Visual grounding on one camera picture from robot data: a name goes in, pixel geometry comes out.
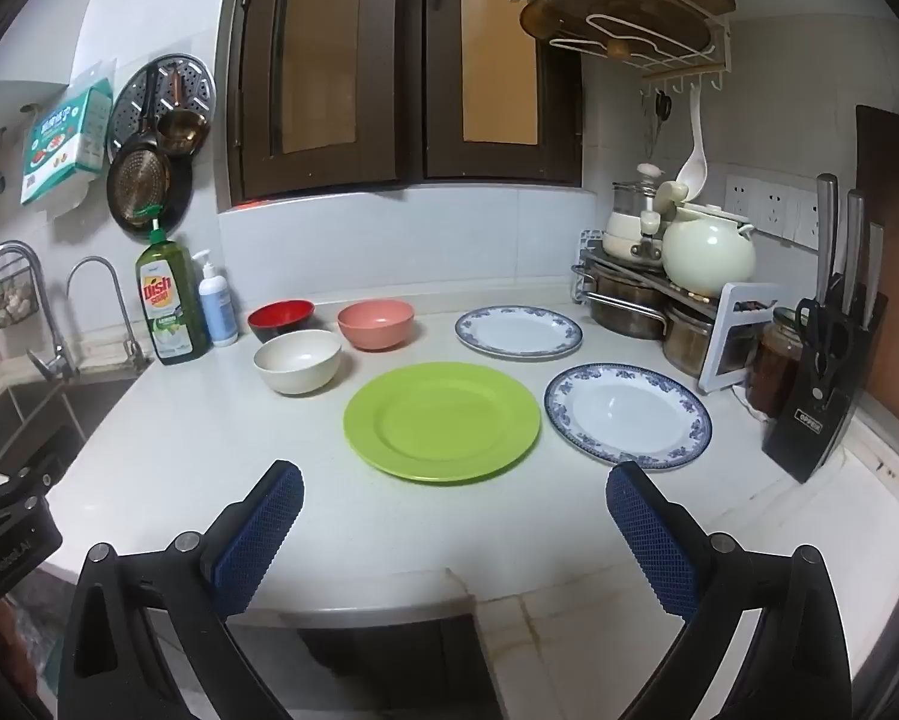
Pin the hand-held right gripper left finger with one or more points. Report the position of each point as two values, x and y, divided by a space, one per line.
258 536

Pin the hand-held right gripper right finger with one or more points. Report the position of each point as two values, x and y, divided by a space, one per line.
652 540

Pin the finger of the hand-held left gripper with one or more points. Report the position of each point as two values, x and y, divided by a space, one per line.
14 487

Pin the blue floral white plate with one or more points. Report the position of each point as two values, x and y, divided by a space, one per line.
517 331
626 416

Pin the red bowl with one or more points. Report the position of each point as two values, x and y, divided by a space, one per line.
281 315

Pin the pink bowl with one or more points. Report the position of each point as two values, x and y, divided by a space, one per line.
374 330

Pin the steel sink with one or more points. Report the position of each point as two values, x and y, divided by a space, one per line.
44 409

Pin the large chrome faucet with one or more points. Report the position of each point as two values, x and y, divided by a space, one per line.
59 360

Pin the white bowl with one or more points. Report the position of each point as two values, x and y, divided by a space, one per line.
296 371

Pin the small steel pot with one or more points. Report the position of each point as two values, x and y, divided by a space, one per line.
686 345

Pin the black knife block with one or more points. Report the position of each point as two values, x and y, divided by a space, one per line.
817 420

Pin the glass jar of dark sauce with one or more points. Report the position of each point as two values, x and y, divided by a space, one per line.
772 367

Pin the green plate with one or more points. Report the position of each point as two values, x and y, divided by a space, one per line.
442 424

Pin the wide steel pot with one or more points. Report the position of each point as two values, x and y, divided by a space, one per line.
626 315

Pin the white pump bottle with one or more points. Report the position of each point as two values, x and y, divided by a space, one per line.
217 311

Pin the green dish soap bottle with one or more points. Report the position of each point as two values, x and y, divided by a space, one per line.
168 307

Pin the black kitchen scissors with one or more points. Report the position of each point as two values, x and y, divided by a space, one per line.
824 337

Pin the metal pot rack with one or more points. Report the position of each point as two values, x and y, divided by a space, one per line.
749 289

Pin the white ceramic casserole pot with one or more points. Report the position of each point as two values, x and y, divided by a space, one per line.
708 251

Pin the cream pot with glass lid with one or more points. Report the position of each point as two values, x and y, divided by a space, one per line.
626 236

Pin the brass mesh skimmer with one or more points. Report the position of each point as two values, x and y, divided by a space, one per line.
138 180

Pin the teal and white bag box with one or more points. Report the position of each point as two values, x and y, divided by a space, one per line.
63 142

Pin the white plastic ladle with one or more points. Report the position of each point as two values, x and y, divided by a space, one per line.
693 165

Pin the brass ladle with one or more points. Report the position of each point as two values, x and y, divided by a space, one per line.
179 131

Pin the round perforated steamer tray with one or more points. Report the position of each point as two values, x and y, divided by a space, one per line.
138 101

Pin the brown wooden window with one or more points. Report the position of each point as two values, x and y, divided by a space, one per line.
412 90

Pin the round wooden cutting board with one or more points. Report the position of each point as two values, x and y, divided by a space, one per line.
569 19

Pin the white wall outlet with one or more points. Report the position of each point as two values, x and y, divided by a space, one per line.
775 208
740 196
805 219

